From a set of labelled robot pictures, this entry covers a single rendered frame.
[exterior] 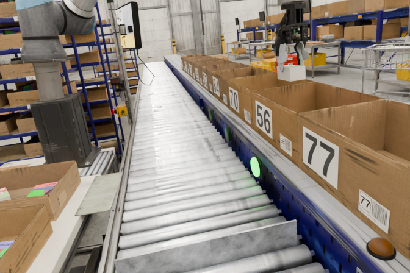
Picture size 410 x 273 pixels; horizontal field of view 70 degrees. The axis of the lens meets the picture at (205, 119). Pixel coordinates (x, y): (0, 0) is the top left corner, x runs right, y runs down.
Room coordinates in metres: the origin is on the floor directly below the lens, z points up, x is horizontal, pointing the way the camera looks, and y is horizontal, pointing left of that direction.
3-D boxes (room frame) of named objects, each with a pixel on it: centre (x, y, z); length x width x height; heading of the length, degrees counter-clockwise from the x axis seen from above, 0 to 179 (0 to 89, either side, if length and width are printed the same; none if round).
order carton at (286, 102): (1.01, -0.38, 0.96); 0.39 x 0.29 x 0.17; 9
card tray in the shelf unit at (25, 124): (2.29, 1.22, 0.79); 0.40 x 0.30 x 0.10; 100
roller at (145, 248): (0.71, 0.04, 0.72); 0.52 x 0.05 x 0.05; 99
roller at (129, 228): (0.83, 0.06, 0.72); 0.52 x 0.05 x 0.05; 99
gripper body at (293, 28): (0.97, -0.32, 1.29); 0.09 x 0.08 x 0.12; 9
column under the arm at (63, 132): (1.41, 0.71, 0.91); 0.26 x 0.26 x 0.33; 5
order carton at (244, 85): (1.40, -0.31, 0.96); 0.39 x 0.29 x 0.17; 9
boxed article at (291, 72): (1.00, -0.31, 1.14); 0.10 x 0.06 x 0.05; 9
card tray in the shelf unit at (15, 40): (2.29, 1.22, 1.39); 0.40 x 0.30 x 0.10; 98
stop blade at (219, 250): (0.61, 0.02, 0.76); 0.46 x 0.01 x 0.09; 99
